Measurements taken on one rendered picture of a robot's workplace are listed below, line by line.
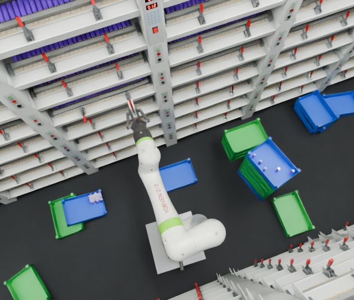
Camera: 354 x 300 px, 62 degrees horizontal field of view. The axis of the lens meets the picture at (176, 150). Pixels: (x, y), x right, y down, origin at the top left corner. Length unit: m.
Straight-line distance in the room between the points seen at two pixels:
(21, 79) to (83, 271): 1.54
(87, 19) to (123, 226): 1.63
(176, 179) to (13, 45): 1.59
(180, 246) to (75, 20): 1.00
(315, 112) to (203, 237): 1.75
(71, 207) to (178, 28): 1.61
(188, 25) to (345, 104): 1.92
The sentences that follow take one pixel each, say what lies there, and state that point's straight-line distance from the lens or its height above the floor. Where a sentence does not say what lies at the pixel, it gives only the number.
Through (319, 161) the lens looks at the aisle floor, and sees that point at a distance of 2.72.
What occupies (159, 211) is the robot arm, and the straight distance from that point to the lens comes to 1.42.
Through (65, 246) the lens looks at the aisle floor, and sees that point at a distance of 2.56.
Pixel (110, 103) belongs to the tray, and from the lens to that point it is 1.75.
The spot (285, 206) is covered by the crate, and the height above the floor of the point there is 0.00.
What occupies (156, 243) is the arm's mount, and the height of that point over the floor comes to 0.38.
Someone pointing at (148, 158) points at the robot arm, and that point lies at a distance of 1.41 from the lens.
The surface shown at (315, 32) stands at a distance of 2.11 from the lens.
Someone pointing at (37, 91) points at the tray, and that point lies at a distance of 1.63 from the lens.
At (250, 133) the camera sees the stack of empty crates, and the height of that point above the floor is 0.16.
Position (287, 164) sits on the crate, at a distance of 2.17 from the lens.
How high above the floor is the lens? 2.37
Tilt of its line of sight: 70 degrees down
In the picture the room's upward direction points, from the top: 6 degrees counter-clockwise
